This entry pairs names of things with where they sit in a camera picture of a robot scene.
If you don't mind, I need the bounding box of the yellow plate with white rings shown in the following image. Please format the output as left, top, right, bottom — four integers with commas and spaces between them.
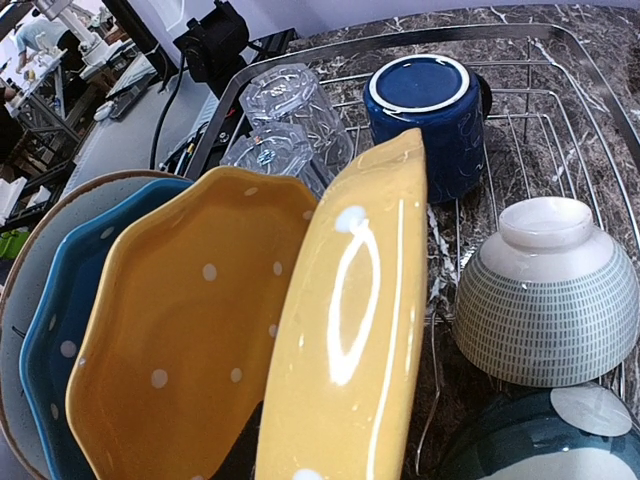
255, 129, 428, 479

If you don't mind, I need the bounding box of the yellow polka dot plate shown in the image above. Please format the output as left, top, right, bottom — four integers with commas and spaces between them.
66, 167, 317, 479

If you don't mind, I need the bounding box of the large beige plate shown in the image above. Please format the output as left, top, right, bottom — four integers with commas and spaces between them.
1, 170, 190, 479

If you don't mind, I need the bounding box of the blue polka dot plate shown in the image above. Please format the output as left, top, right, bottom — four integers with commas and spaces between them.
19, 177, 191, 479

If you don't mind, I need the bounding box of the right clear glass cup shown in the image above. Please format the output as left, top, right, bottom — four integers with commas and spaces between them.
220, 122, 333, 199

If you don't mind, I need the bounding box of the clear glass cup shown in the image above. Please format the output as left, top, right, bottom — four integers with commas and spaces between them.
220, 122, 333, 199
240, 63, 354, 173

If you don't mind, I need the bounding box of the left clear glass cup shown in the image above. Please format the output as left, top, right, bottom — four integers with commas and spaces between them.
240, 63, 354, 173

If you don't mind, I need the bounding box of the dark blue ceramic mug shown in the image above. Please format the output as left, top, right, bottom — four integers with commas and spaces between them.
363, 54, 493, 204

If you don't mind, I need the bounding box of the white green patterned bowl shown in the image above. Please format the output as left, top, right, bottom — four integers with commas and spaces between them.
453, 196, 639, 388

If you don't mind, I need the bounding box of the teal and white bowl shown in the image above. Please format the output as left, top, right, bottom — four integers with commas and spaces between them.
435, 382, 639, 479

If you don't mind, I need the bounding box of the wire dish rack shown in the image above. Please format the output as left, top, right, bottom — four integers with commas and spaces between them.
184, 22, 640, 446

